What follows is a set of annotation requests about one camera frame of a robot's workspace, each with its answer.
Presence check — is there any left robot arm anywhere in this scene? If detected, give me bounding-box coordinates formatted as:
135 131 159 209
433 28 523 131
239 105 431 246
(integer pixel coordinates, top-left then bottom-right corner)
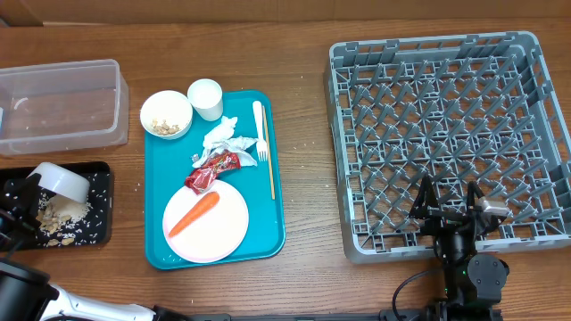
1 174 189 321

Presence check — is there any black food waste tray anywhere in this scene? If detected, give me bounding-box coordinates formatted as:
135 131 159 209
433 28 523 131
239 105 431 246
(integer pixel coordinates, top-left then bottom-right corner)
1 161 114 250

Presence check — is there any white plastic fork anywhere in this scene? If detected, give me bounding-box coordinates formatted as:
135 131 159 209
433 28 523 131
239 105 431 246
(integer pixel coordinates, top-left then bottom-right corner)
252 101 268 161

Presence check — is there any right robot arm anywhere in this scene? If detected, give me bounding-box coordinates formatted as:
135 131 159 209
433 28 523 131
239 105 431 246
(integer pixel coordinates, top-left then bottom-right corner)
379 176 509 321

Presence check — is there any white paper cup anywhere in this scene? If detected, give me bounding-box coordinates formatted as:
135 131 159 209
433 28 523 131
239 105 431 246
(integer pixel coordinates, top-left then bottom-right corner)
187 78 223 121

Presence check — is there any clear plastic bin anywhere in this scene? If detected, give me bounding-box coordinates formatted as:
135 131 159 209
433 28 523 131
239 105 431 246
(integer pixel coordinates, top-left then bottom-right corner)
1 59 129 156

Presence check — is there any grey melamine bowl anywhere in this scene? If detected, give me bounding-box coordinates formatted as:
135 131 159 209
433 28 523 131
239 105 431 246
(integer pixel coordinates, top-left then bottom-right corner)
29 162 90 203

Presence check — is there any red snack wrapper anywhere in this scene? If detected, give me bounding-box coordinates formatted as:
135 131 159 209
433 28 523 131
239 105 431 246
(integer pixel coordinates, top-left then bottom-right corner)
184 150 241 194

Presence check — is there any wooden chopstick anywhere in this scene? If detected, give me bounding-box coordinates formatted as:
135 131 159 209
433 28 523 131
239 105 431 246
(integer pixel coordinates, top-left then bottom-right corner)
262 105 276 200

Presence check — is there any white paper bowl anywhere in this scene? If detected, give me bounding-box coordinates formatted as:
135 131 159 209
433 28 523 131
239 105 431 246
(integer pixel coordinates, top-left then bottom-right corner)
139 90 194 140

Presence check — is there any crumpled white tissue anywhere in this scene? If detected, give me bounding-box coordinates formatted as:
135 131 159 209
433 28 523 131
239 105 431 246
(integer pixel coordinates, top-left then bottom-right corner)
193 116 258 169

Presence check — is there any orange carrot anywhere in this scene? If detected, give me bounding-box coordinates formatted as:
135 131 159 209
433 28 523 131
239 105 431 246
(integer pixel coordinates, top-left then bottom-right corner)
169 192 220 238

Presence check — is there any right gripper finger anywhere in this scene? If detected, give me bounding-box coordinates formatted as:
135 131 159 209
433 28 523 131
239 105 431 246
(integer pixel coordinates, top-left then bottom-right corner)
409 175 441 219
466 181 484 210

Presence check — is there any pile of white rice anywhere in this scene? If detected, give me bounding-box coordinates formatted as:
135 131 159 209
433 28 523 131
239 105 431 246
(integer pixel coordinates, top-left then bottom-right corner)
37 194 92 224

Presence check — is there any grey dishwasher rack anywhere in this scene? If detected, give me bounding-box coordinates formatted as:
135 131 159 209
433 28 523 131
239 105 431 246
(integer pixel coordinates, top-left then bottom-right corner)
325 31 570 264

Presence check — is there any pink round plate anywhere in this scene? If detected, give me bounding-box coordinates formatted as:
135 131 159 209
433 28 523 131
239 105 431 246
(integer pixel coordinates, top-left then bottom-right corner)
162 180 250 264

